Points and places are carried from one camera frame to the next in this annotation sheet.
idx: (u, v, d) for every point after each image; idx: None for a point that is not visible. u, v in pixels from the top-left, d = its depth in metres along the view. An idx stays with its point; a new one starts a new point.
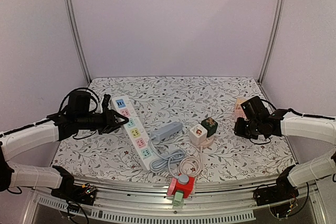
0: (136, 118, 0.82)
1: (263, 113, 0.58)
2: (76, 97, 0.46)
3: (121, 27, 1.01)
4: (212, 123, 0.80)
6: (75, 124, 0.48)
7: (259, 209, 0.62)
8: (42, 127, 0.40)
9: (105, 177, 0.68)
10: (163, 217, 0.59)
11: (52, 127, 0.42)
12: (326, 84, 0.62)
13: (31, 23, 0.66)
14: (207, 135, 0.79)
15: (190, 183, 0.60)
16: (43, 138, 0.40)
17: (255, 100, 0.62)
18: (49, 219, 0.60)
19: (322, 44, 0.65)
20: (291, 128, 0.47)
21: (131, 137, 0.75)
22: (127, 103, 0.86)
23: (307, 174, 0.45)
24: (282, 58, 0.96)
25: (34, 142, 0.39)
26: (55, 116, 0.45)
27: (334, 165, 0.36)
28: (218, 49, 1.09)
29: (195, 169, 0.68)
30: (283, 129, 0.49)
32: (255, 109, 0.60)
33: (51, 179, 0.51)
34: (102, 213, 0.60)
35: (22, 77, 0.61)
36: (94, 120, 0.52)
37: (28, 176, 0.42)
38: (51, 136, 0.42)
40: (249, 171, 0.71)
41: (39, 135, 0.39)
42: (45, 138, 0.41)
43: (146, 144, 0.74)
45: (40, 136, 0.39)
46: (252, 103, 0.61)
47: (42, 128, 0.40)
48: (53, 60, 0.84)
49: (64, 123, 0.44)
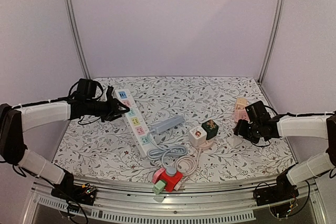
0: (136, 109, 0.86)
1: (265, 117, 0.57)
2: (86, 81, 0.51)
3: (121, 27, 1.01)
4: (212, 126, 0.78)
6: (83, 106, 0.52)
7: (259, 209, 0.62)
8: (55, 104, 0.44)
9: (105, 177, 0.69)
10: (163, 217, 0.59)
11: (65, 105, 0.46)
12: (326, 84, 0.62)
13: (30, 22, 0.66)
14: (207, 137, 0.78)
15: (176, 177, 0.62)
16: (57, 114, 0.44)
17: (258, 104, 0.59)
18: (50, 219, 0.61)
19: (322, 44, 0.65)
20: (286, 128, 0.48)
21: (132, 125, 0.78)
22: (129, 96, 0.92)
23: (305, 171, 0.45)
24: (282, 58, 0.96)
25: (49, 117, 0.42)
26: (66, 98, 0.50)
27: (327, 158, 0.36)
28: (219, 49, 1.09)
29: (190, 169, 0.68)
30: (281, 131, 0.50)
32: (258, 112, 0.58)
33: (56, 172, 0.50)
34: (102, 213, 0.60)
35: (22, 77, 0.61)
36: (100, 106, 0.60)
37: (35, 161, 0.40)
38: (64, 114, 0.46)
40: (249, 171, 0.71)
41: (53, 110, 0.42)
42: (59, 115, 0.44)
43: (145, 131, 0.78)
45: (54, 112, 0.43)
46: (254, 106, 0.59)
47: (56, 105, 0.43)
48: (53, 60, 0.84)
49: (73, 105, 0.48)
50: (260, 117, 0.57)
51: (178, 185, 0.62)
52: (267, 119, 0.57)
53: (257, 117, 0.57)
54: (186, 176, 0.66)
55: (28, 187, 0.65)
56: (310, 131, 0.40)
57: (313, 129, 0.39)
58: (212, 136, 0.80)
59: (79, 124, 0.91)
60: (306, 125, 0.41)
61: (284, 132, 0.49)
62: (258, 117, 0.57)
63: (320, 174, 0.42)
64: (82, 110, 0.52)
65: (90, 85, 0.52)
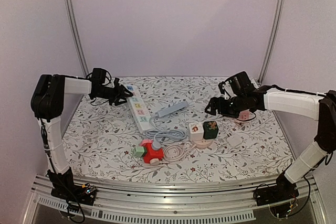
0: (141, 98, 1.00)
1: (249, 88, 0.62)
2: (98, 70, 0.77)
3: (121, 27, 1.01)
4: (213, 127, 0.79)
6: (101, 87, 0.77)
7: (260, 208, 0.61)
8: (81, 81, 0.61)
9: (105, 177, 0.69)
10: (163, 218, 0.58)
11: (88, 82, 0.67)
12: (326, 83, 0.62)
13: (30, 22, 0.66)
14: (203, 136, 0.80)
15: (157, 152, 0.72)
16: (84, 87, 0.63)
17: (242, 75, 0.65)
18: (50, 219, 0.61)
19: (322, 43, 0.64)
20: (273, 104, 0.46)
21: (134, 108, 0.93)
22: (136, 89, 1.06)
23: (301, 167, 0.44)
24: (282, 58, 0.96)
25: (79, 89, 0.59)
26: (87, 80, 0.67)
27: (317, 148, 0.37)
28: (219, 49, 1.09)
29: (177, 155, 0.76)
30: (266, 103, 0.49)
32: (241, 84, 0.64)
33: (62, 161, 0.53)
34: (102, 213, 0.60)
35: (22, 77, 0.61)
36: (109, 91, 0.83)
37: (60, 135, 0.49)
38: (87, 88, 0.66)
40: (249, 171, 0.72)
41: (80, 84, 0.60)
42: (85, 88, 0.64)
43: (145, 113, 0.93)
45: (82, 85, 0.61)
46: (238, 77, 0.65)
47: (83, 80, 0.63)
48: (53, 59, 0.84)
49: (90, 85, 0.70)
50: (243, 88, 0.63)
51: (153, 160, 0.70)
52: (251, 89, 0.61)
53: (241, 88, 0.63)
54: (167, 161, 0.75)
55: (28, 187, 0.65)
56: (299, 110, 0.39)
57: (304, 109, 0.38)
58: (211, 137, 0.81)
59: (79, 124, 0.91)
60: (298, 104, 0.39)
61: (270, 106, 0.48)
62: (241, 88, 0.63)
63: (316, 165, 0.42)
64: (98, 91, 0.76)
65: (101, 73, 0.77)
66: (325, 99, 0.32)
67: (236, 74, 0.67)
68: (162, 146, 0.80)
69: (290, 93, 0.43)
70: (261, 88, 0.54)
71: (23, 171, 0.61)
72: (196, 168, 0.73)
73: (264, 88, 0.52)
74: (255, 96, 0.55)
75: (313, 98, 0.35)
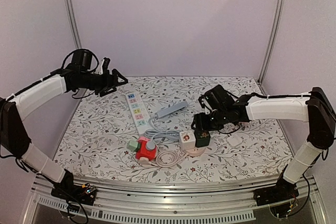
0: (141, 103, 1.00)
1: (229, 100, 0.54)
2: (81, 52, 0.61)
3: (121, 27, 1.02)
4: (205, 135, 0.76)
6: (88, 75, 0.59)
7: (260, 209, 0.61)
8: (50, 81, 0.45)
9: (105, 177, 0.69)
10: (163, 217, 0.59)
11: (59, 77, 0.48)
12: (325, 84, 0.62)
13: (30, 23, 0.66)
14: (196, 145, 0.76)
15: (151, 152, 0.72)
16: (54, 89, 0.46)
17: (218, 88, 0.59)
18: (50, 219, 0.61)
19: (322, 44, 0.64)
20: (256, 113, 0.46)
21: (133, 114, 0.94)
22: (136, 95, 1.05)
23: (297, 167, 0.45)
24: (282, 58, 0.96)
25: (47, 95, 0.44)
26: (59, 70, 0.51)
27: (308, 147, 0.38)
28: (219, 49, 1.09)
29: (171, 160, 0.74)
30: (250, 114, 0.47)
32: (219, 98, 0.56)
33: (55, 170, 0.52)
34: (102, 213, 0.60)
35: (23, 76, 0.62)
36: (94, 80, 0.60)
37: (38, 155, 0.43)
38: (59, 87, 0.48)
40: (249, 171, 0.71)
41: (46, 89, 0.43)
42: (56, 88, 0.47)
43: (143, 117, 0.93)
45: (50, 89, 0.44)
46: (214, 92, 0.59)
47: (50, 81, 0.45)
48: (53, 59, 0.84)
49: (69, 74, 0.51)
50: (222, 103, 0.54)
51: (143, 158, 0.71)
52: (231, 102, 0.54)
53: (220, 103, 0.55)
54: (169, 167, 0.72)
55: (29, 187, 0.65)
56: (282, 115, 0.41)
57: (290, 112, 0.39)
58: (203, 144, 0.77)
59: (79, 124, 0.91)
60: (280, 110, 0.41)
61: (253, 116, 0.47)
62: (221, 103, 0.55)
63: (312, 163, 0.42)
64: (78, 80, 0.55)
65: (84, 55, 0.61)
66: (311, 100, 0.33)
67: (212, 88, 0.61)
68: (162, 146, 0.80)
69: (271, 99, 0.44)
70: (240, 101, 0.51)
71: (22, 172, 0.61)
72: (196, 168, 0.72)
73: (243, 99, 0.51)
74: (237, 109, 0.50)
75: (300, 101, 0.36)
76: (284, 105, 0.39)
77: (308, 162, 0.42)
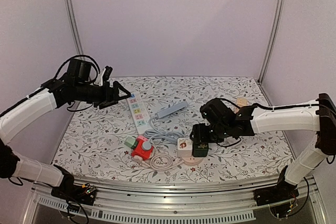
0: (141, 103, 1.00)
1: (228, 114, 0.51)
2: (78, 61, 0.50)
3: (121, 27, 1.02)
4: (203, 147, 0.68)
6: (86, 87, 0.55)
7: (259, 209, 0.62)
8: (37, 98, 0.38)
9: (105, 177, 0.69)
10: (163, 217, 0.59)
11: (48, 94, 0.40)
12: (325, 84, 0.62)
13: (30, 24, 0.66)
14: (192, 153, 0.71)
15: (146, 152, 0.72)
16: (42, 107, 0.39)
17: (215, 101, 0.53)
18: (51, 219, 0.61)
19: (322, 44, 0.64)
20: (261, 126, 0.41)
21: (133, 114, 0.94)
22: (137, 95, 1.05)
23: (302, 170, 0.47)
24: (282, 58, 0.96)
25: (33, 114, 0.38)
26: (49, 82, 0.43)
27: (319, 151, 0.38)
28: (219, 49, 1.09)
29: (166, 163, 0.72)
30: (255, 128, 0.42)
32: (218, 112, 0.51)
33: (54, 176, 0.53)
34: (102, 213, 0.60)
35: (23, 76, 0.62)
36: (93, 91, 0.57)
37: (31, 168, 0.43)
38: (49, 105, 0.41)
40: (249, 171, 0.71)
41: (33, 109, 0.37)
42: (44, 106, 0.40)
43: (144, 117, 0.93)
45: (38, 107, 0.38)
46: (213, 106, 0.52)
47: (36, 98, 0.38)
48: (53, 60, 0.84)
49: (60, 87, 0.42)
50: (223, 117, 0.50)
51: (136, 156, 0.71)
52: (232, 116, 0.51)
53: (220, 117, 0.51)
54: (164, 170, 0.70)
55: (28, 187, 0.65)
56: (292, 126, 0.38)
57: (301, 124, 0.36)
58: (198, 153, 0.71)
59: (79, 124, 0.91)
60: (288, 122, 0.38)
61: (258, 129, 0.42)
62: (222, 117, 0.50)
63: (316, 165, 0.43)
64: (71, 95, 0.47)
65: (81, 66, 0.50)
66: (323, 110, 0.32)
67: (210, 100, 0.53)
68: (162, 146, 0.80)
69: (278, 110, 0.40)
70: (242, 115, 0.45)
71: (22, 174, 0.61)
72: (196, 168, 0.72)
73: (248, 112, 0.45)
74: (240, 124, 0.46)
75: (312, 112, 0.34)
76: (293, 117, 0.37)
77: (313, 164, 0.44)
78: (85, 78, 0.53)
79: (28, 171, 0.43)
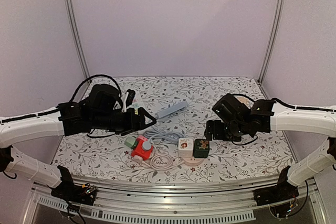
0: (141, 103, 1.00)
1: (242, 109, 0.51)
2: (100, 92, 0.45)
3: (121, 27, 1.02)
4: (205, 147, 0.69)
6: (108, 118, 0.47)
7: (259, 209, 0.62)
8: (44, 120, 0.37)
9: (105, 177, 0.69)
10: (163, 217, 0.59)
11: (55, 121, 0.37)
12: (325, 84, 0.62)
13: (30, 23, 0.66)
14: (193, 154, 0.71)
15: (145, 152, 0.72)
16: (47, 130, 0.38)
17: (228, 98, 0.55)
18: (50, 219, 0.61)
19: (322, 43, 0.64)
20: (280, 124, 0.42)
21: None
22: (137, 95, 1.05)
23: (306, 172, 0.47)
24: (282, 58, 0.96)
25: (37, 133, 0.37)
26: (67, 106, 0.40)
27: (326, 159, 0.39)
28: (219, 48, 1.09)
29: (166, 163, 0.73)
30: (274, 125, 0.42)
32: (232, 109, 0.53)
33: (51, 180, 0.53)
34: (102, 213, 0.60)
35: (22, 76, 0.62)
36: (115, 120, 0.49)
37: (25, 169, 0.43)
38: (55, 130, 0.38)
40: (249, 171, 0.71)
41: (37, 128, 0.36)
42: (50, 130, 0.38)
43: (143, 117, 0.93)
45: (42, 129, 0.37)
46: (225, 103, 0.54)
47: (43, 120, 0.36)
48: (52, 59, 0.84)
49: (73, 117, 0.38)
50: (238, 113, 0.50)
51: (136, 156, 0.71)
52: (247, 110, 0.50)
53: (234, 113, 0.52)
54: (165, 170, 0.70)
55: (29, 187, 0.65)
56: (308, 128, 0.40)
57: (318, 128, 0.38)
58: (200, 155, 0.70)
59: None
60: (308, 124, 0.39)
61: (276, 126, 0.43)
62: (236, 113, 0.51)
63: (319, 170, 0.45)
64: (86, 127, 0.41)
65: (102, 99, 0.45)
66: None
67: (221, 99, 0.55)
68: (162, 146, 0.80)
69: (301, 111, 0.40)
70: (259, 110, 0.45)
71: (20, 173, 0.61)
72: (196, 168, 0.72)
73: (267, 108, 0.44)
74: (257, 118, 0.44)
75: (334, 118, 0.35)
76: (316, 120, 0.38)
77: (319, 169, 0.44)
78: (107, 109, 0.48)
79: (20, 169, 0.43)
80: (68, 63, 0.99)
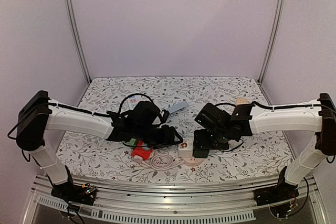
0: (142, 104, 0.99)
1: (224, 116, 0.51)
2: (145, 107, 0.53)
3: (121, 28, 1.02)
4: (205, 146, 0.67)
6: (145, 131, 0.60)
7: (259, 208, 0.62)
8: (98, 120, 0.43)
9: (105, 177, 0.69)
10: (163, 217, 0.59)
11: (108, 125, 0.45)
12: (325, 84, 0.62)
13: (30, 24, 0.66)
14: (193, 154, 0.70)
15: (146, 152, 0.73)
16: (94, 129, 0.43)
17: (209, 107, 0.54)
18: (51, 219, 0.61)
19: (322, 44, 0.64)
20: (262, 126, 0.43)
21: None
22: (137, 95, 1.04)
23: (304, 171, 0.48)
24: (282, 58, 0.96)
25: (85, 129, 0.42)
26: (115, 116, 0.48)
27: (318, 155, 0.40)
28: (219, 49, 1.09)
29: (166, 163, 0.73)
30: (255, 128, 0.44)
32: (212, 116, 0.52)
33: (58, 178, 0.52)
34: (102, 213, 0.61)
35: (22, 76, 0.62)
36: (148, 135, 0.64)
37: (47, 157, 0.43)
38: (101, 132, 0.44)
40: (249, 171, 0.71)
41: (87, 124, 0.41)
42: (95, 130, 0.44)
43: None
45: (93, 127, 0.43)
46: (206, 113, 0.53)
47: (97, 121, 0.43)
48: (53, 60, 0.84)
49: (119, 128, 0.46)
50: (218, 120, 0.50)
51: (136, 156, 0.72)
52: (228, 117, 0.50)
53: (216, 121, 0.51)
54: (165, 170, 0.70)
55: (28, 187, 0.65)
56: (291, 125, 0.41)
57: (300, 124, 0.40)
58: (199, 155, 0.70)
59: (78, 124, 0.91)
60: (289, 121, 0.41)
61: (258, 129, 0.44)
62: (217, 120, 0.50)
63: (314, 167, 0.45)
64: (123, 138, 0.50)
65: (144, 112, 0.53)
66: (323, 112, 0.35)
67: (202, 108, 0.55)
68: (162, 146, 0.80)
69: (280, 109, 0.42)
70: (238, 116, 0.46)
71: (27, 166, 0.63)
72: (196, 168, 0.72)
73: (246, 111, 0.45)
74: (237, 124, 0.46)
75: (313, 113, 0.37)
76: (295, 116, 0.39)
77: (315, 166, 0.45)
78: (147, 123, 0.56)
79: (40, 157, 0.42)
80: (68, 63, 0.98)
